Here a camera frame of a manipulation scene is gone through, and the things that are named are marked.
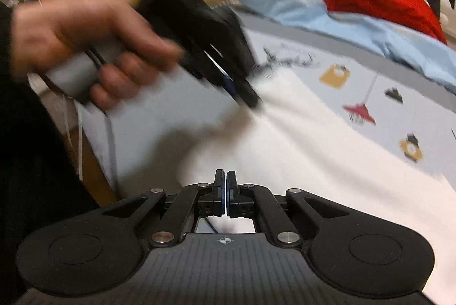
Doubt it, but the white garment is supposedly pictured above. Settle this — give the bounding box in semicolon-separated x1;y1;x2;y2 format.
178;70;456;296

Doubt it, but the person's left hand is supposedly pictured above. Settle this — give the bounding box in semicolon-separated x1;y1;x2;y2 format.
11;0;183;110

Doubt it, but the red cloth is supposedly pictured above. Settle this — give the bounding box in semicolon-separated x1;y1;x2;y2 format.
326;0;447;44

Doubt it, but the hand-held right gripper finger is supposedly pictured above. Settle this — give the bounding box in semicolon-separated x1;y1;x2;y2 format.
101;169;226;249
227;170;351;249

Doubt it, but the person's left forearm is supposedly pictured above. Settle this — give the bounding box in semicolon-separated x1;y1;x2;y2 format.
0;1;102;305

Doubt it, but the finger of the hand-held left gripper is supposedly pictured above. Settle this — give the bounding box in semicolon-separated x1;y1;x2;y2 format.
231;69;264;110
200;52;239;103

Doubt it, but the printed light blue blanket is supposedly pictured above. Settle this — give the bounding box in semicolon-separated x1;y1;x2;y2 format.
76;0;456;195

